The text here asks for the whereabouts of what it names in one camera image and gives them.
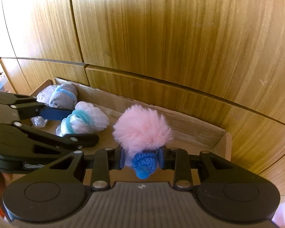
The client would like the cardboard tray box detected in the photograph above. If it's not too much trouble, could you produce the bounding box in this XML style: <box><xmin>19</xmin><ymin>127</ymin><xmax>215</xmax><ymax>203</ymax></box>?
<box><xmin>0</xmin><ymin>77</ymin><xmax>233</xmax><ymax>221</ymax></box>

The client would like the blue-grey sock roll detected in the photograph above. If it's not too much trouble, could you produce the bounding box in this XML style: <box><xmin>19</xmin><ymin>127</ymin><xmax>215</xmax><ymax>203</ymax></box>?
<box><xmin>49</xmin><ymin>84</ymin><xmax>78</xmax><ymax>110</ymax></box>

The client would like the white sock roll turquoise band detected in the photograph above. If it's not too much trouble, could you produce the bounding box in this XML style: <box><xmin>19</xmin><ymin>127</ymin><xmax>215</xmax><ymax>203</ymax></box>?
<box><xmin>56</xmin><ymin>101</ymin><xmax>109</xmax><ymax>137</ymax></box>

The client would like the pink fluffy sock ball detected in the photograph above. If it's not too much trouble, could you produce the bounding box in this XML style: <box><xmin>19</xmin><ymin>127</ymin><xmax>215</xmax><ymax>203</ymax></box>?
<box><xmin>113</xmin><ymin>104</ymin><xmax>173</xmax><ymax>180</ymax></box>

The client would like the pale lilac sock roll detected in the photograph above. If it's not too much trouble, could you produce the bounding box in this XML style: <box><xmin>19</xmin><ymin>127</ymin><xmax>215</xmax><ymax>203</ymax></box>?
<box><xmin>30</xmin><ymin>84</ymin><xmax>57</xmax><ymax>128</ymax></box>

